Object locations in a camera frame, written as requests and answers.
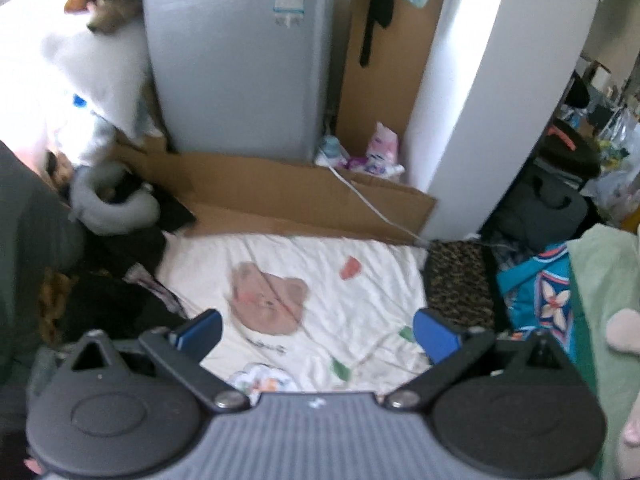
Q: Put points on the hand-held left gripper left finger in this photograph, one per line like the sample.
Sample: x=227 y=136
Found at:
x=200 y=332

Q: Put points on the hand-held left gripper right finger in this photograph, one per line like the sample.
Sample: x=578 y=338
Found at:
x=435 y=335

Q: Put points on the leopard print garment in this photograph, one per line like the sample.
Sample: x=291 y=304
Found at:
x=457 y=285

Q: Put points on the floral patterned cloth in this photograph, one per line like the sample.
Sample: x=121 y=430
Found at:
x=160 y=290

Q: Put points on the black folded garment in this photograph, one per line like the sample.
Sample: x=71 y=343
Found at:
x=491 y=270

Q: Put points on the blue printed blanket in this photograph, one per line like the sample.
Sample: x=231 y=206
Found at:
x=540 y=300

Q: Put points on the black pointed cloth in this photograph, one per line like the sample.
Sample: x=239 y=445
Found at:
x=175 y=215

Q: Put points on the bear printed bedsheet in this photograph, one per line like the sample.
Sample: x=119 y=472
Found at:
x=320 y=300

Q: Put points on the flat cardboard sheet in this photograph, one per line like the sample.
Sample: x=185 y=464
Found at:
x=280 y=195

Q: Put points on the dark grey bag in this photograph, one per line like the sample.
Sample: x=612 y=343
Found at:
x=545 y=205

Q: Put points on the grey neck pillow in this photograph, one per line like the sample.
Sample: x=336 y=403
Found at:
x=85 y=205

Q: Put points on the light green blanket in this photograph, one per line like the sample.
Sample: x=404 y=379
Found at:
x=600 y=270

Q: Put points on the dark grey garment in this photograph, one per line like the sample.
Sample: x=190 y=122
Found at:
x=35 y=260

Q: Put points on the pink white pack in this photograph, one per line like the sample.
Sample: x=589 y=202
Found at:
x=382 y=140

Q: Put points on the small brown plush toy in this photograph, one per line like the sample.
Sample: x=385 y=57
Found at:
x=59 y=172

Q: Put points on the teal cap bottle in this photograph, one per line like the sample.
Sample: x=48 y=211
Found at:
x=330 y=147

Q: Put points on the white plastic bag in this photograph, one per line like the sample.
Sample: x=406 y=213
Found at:
x=95 y=140

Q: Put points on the upright cardboard sheet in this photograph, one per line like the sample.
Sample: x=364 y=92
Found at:
x=395 y=100

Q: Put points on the clear plastic bags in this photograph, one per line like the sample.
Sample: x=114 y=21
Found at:
x=620 y=170

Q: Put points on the grey wrapped appliance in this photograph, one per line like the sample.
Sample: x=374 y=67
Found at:
x=230 y=70

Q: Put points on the white pillow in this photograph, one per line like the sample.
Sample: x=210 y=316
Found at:
x=100 y=70

